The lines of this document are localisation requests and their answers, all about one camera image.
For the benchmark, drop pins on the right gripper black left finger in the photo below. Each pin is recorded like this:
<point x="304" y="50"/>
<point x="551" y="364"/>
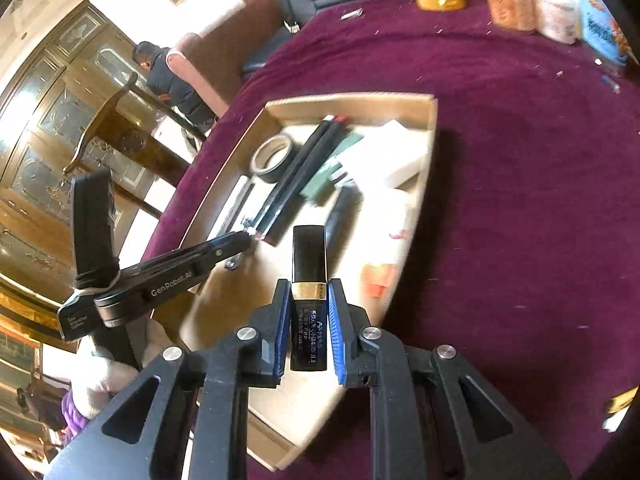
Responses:
<point x="185" y="415"/>

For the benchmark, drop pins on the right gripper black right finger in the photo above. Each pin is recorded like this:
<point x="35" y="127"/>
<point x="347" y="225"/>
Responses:
<point x="433" y="415"/>

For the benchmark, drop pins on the black gold lipstick tube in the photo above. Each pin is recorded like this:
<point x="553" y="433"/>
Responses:
<point x="310" y="308"/>

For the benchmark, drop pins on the green lighter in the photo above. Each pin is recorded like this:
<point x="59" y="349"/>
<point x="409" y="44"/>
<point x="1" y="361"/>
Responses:
<point x="321" y="185"/>

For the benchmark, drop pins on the purple left sleeve forearm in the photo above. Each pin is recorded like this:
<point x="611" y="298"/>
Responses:
<point x="77" y="411"/>

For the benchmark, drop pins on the white gloved left hand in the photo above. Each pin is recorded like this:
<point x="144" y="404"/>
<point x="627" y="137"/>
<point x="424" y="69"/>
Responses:
<point x="97" y="377"/>

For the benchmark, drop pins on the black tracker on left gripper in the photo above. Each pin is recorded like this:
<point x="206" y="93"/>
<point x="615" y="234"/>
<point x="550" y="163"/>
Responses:
<point x="93" y="224"/>

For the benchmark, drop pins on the wooden chair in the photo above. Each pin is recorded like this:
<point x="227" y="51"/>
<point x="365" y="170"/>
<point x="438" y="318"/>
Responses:
<point x="122" y="121"/>

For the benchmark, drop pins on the black stick pair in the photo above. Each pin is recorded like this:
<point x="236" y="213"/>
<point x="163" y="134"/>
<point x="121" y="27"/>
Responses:
<point x="284" y="201"/>

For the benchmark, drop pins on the maroon velvet tablecloth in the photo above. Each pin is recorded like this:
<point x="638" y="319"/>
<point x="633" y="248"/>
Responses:
<point x="527" y="254"/>

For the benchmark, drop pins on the grey tape roll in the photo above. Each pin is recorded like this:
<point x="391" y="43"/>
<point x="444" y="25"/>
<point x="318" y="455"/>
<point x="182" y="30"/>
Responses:
<point x="270" y="161"/>

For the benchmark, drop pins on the blue black pen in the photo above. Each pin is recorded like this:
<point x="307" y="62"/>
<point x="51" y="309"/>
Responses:
<point x="342" y="216"/>

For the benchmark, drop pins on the person in black jacket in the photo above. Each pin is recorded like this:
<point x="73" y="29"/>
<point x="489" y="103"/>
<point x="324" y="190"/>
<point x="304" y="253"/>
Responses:
<point x="171" y="89"/>

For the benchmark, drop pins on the cardboard tray box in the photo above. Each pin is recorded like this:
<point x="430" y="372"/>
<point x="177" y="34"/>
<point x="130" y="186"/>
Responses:
<point x="283" y="420"/>

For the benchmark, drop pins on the brown armchair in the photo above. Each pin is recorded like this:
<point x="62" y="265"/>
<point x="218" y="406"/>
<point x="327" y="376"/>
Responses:
<point x="211" y="61"/>

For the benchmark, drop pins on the white box in tray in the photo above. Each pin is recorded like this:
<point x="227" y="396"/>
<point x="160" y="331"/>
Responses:
<point x="387" y="156"/>

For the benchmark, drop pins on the small blue battery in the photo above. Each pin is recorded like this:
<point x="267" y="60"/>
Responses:
<point x="615" y="87"/>

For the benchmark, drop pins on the blue cartoon label jar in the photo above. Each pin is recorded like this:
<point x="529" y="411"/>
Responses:
<point x="602" y="33"/>

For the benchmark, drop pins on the white label jar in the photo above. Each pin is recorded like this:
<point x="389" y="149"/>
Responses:
<point x="557" y="20"/>

